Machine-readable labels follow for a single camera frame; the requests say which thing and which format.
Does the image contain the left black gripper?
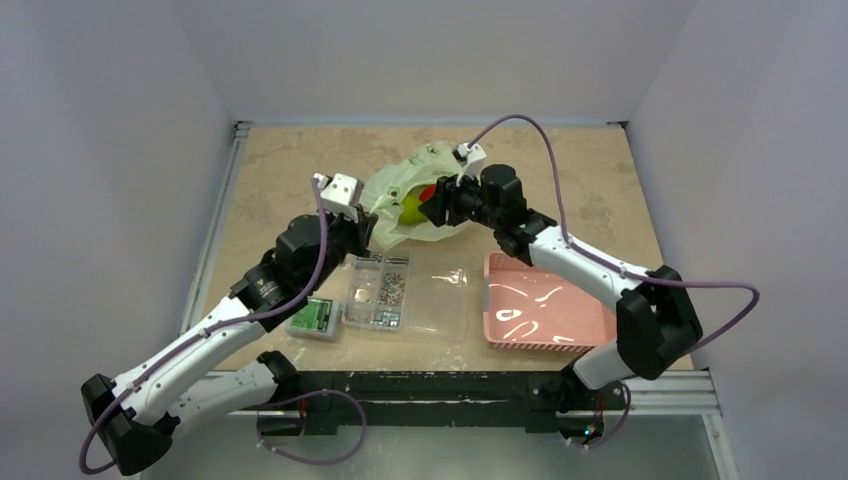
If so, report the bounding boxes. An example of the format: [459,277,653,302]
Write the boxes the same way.
[305,202,376,292]

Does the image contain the orange fake fruit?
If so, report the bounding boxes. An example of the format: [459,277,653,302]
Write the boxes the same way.
[419,184,437,202]

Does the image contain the yellow fake fruit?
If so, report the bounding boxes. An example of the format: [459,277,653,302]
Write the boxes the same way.
[398,188,427,225]

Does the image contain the light green plastic bag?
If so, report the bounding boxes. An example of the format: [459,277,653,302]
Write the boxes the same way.
[361,141,468,251]

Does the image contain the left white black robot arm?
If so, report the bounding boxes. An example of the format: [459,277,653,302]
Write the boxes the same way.
[78,201,377,476]

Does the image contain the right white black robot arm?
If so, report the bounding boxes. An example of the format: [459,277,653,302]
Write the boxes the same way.
[419,164,703,407]

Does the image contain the green white small box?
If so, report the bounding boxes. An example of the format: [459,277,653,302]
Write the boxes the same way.
[285,298,342,342]

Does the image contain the clear plastic screw organizer box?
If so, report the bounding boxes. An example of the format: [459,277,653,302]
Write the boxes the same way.
[342,253,471,343]

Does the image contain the pink plastic basket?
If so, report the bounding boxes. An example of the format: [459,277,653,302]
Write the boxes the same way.
[482,252,616,353]

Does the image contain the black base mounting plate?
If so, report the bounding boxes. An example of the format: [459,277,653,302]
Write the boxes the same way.
[248,371,626,437]

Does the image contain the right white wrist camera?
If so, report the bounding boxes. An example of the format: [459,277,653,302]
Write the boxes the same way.
[453,142,487,186]

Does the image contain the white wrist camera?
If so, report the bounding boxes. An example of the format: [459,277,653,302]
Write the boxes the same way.
[453,142,487,186]
[313,173,364,219]

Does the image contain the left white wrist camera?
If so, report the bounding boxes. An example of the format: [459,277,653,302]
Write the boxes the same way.
[313,173,364,219]

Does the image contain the aluminium left frame rail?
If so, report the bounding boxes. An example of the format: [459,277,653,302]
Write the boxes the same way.
[168,120,253,341]

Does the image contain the aluminium frame rail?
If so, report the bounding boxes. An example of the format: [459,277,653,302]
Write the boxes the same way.
[168,120,253,341]
[136,369,722,419]
[232,117,630,129]

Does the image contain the aluminium back frame rail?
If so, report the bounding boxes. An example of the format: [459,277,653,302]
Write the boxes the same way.
[232,117,630,129]

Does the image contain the aluminium front frame rail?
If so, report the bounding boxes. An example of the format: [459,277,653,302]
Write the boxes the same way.
[136,369,722,419]

